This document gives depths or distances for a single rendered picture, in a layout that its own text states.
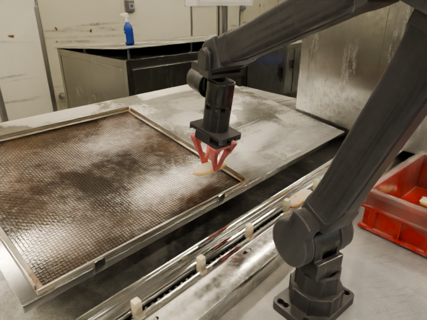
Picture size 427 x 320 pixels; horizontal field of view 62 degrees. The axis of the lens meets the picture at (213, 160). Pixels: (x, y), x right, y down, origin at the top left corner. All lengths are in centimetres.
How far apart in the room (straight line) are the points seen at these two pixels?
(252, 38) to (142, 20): 446
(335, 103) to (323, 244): 80
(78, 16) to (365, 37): 373
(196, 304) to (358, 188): 30
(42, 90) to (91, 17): 110
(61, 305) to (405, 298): 59
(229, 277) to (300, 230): 17
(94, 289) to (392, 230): 61
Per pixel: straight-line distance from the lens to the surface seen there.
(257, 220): 80
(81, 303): 69
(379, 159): 46
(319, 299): 61
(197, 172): 78
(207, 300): 59
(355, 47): 125
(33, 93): 408
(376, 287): 73
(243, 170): 91
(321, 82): 131
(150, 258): 74
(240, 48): 62
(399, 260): 82
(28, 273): 65
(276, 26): 55
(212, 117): 73
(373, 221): 86
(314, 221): 53
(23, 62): 402
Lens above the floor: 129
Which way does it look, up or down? 24 degrees down
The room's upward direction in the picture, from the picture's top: straight up
